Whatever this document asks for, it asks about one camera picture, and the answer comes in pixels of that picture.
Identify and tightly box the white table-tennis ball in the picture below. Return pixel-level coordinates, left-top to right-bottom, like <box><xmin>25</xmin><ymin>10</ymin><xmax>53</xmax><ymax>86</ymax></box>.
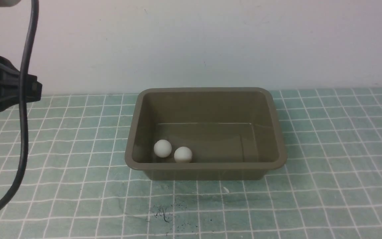
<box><xmin>174</xmin><ymin>146</ymin><xmax>193</xmax><ymax>163</ymax></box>
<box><xmin>153</xmin><ymin>139</ymin><xmax>172</xmax><ymax>158</ymax></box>

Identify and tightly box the green checkered tablecloth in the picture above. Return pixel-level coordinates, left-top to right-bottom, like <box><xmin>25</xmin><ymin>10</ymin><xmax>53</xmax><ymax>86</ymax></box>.
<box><xmin>0</xmin><ymin>88</ymin><xmax>382</xmax><ymax>239</ymax></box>

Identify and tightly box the olive green plastic bin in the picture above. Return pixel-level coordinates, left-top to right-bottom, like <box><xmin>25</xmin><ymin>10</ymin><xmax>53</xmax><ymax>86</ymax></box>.
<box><xmin>124</xmin><ymin>87</ymin><xmax>288</xmax><ymax>181</ymax></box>

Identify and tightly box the black cable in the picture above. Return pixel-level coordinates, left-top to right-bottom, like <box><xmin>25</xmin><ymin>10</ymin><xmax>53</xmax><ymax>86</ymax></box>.
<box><xmin>0</xmin><ymin>0</ymin><xmax>39</xmax><ymax>223</ymax></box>

